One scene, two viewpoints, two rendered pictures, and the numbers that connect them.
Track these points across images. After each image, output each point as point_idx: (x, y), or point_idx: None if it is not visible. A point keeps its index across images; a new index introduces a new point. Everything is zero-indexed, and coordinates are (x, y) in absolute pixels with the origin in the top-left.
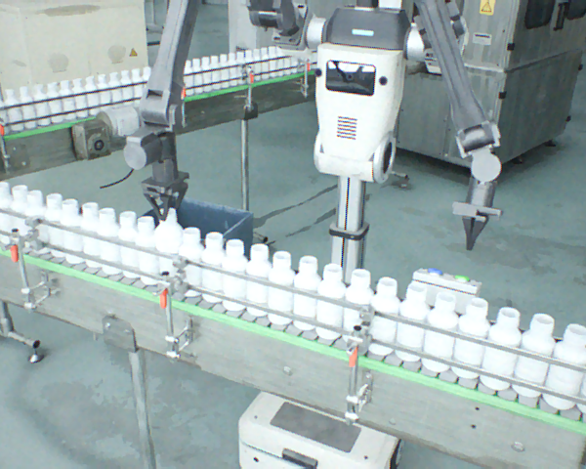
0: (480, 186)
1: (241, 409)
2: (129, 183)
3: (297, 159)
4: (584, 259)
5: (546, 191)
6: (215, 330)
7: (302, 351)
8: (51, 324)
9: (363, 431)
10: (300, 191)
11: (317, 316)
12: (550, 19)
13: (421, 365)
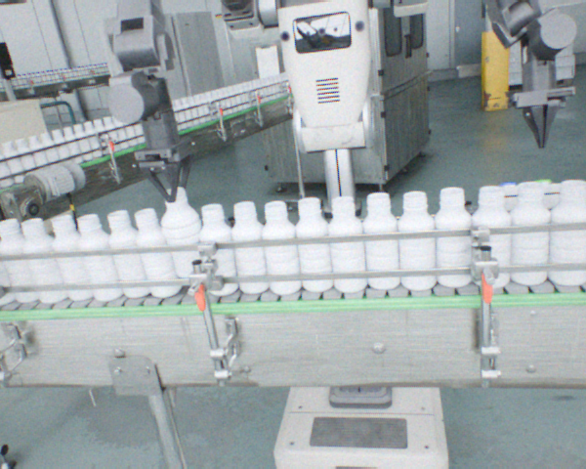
0: (541, 67)
1: (260, 446)
2: None
3: None
4: None
5: (438, 188)
6: (271, 326)
7: (396, 314)
8: (16, 424)
9: (409, 421)
10: None
11: (405, 263)
12: (401, 48)
13: (552, 285)
